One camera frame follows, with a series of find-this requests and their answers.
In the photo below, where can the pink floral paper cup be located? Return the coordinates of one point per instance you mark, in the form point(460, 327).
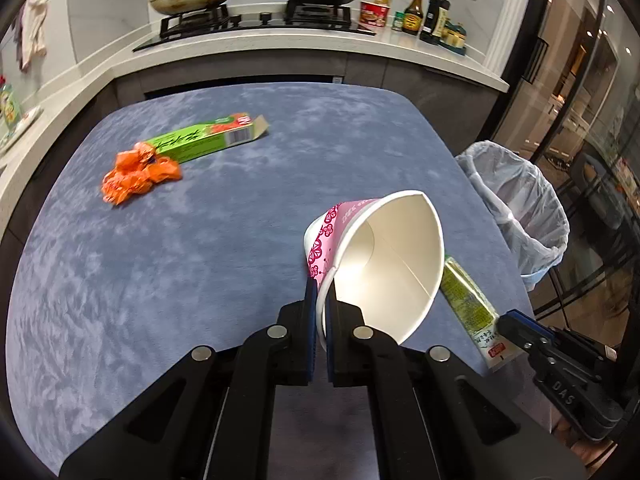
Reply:
point(383, 255)

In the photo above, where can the hanging dish towel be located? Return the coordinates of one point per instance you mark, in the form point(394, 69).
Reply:
point(29, 33)

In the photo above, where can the green cardboard box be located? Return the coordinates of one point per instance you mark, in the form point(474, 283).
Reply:
point(203, 139)

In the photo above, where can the green white sauce packet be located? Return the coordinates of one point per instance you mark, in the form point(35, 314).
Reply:
point(476, 314)

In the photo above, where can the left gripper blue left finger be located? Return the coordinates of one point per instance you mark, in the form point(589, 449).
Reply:
point(295, 358)

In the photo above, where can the red instant noodle cup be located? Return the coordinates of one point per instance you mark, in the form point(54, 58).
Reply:
point(373, 14)

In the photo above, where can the grey blue table cloth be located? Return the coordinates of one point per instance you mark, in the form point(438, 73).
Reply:
point(106, 299)

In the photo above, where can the dark soy sauce bottle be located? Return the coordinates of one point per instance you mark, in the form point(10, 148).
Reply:
point(434, 21)

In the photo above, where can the brown sauce bottle yellow cap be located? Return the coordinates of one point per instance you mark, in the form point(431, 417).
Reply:
point(413, 17)

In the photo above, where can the green dish soap bottle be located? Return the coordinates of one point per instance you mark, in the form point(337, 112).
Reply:
point(10, 108)

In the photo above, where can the small green lid jar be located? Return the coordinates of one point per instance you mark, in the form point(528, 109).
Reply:
point(398, 21)

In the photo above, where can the blue trash bin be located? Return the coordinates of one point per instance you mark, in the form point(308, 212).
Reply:
point(532, 279)

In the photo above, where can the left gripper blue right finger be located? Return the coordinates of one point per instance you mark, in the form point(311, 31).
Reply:
point(344, 364)

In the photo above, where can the person's right hand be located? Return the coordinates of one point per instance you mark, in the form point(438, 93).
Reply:
point(592, 454)

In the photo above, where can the white bin liner bag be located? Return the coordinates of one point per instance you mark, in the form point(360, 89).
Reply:
point(522, 201)

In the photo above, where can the teal tray with jars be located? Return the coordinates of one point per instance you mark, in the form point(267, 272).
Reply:
point(453, 37)

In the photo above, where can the black gas stove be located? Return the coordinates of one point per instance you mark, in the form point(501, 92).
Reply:
point(294, 15)

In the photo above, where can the small orange wrapper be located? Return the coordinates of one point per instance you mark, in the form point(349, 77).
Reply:
point(136, 172)

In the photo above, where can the black framed glass door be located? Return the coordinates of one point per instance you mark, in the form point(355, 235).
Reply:
point(575, 115)

